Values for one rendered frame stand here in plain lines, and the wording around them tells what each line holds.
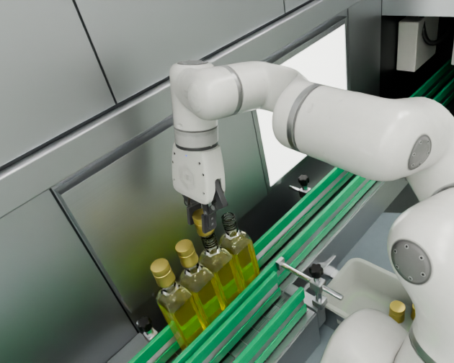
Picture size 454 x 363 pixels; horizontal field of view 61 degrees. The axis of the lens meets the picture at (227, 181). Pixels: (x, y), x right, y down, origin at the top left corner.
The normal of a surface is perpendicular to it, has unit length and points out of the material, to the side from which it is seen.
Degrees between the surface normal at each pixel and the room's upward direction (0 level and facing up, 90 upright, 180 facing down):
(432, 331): 90
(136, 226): 90
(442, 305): 79
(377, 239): 0
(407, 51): 90
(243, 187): 90
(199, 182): 74
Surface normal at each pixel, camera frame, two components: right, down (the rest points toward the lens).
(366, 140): -0.69, 0.03
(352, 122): -0.64, -0.22
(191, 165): -0.68, 0.29
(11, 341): 0.69, 0.30
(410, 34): -0.69, 0.54
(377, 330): -0.08, -0.82
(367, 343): -0.47, -0.58
